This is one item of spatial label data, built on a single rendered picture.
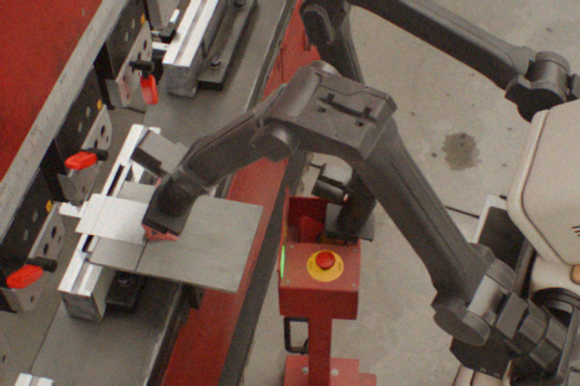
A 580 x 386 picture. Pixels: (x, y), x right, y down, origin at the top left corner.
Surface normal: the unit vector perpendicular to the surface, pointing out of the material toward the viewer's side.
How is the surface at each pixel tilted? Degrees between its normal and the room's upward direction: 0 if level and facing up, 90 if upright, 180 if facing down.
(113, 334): 0
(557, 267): 8
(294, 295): 90
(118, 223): 0
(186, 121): 0
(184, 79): 90
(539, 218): 90
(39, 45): 90
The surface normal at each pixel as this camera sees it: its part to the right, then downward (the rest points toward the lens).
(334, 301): -0.08, 0.80
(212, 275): -0.01, -0.61
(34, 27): 0.97, 0.18
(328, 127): -0.18, -0.49
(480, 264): 0.71, 0.15
